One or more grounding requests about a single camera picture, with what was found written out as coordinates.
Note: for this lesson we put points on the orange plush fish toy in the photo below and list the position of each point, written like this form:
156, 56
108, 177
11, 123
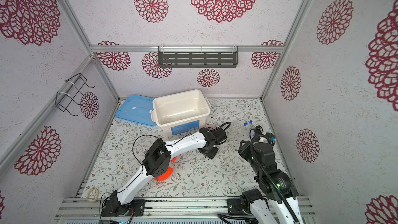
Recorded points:
168, 172

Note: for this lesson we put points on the blue plastic lid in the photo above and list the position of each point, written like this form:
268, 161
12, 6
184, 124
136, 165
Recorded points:
137, 109

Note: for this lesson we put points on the dark grey wall shelf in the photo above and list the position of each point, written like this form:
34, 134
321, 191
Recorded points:
172, 58

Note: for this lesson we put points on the white plastic storage bin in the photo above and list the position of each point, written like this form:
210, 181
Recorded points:
184, 101

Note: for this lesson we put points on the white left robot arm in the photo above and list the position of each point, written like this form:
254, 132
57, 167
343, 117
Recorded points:
156, 163

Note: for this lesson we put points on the black wire wall rack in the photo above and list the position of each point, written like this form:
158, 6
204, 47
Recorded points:
65, 97

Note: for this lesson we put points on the coiled beige rubber band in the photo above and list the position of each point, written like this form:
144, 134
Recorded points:
92, 195

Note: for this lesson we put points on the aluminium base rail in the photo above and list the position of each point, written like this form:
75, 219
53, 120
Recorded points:
79, 208

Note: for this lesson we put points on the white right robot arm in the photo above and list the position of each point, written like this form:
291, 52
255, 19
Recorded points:
275, 202

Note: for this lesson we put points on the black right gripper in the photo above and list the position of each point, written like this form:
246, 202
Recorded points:
244, 149

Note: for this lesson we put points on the blue capped test tube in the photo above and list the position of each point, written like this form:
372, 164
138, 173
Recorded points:
250, 125
244, 132

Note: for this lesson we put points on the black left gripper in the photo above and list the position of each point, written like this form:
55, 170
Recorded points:
212, 155

